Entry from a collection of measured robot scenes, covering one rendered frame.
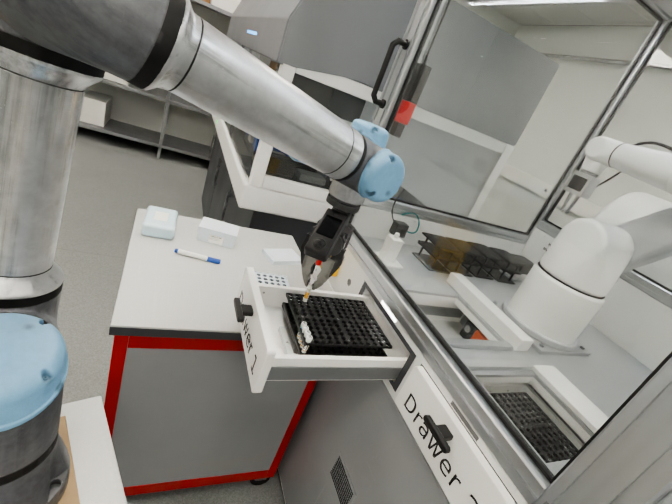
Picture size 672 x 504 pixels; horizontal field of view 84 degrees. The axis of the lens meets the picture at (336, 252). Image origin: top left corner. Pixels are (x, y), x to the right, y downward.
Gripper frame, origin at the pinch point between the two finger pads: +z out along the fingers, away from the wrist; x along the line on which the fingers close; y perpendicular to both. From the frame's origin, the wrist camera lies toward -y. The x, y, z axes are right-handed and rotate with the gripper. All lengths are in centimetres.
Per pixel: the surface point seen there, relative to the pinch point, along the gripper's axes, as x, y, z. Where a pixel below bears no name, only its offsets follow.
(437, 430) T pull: -33.8, -14.6, 7.4
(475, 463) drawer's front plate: -40.5, -18.2, 6.8
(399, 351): -24.6, 7.6, 10.4
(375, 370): -20.7, -1.2, 11.8
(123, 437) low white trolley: 31, -11, 62
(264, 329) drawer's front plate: 2.7, -13.9, 5.4
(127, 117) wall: 313, 288, 75
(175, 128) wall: 273, 317, 72
